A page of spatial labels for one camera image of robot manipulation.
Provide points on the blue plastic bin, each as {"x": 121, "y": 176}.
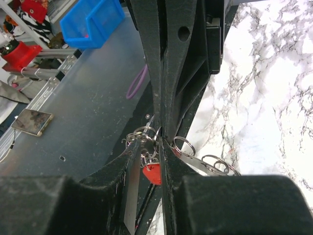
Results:
{"x": 89, "y": 23}

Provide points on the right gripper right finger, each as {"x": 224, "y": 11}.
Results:
{"x": 262, "y": 205}

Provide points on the smartphone on metal bench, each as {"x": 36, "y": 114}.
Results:
{"x": 32, "y": 122}

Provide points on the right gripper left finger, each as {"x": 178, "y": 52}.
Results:
{"x": 103, "y": 203}

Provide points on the key with red tag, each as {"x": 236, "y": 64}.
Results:
{"x": 153, "y": 173}

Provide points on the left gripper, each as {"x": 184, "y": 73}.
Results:
{"x": 195, "y": 47}

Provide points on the red cylindrical device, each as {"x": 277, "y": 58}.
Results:
{"x": 18, "y": 55}

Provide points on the metal disc keyring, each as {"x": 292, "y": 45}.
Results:
{"x": 195, "y": 159}

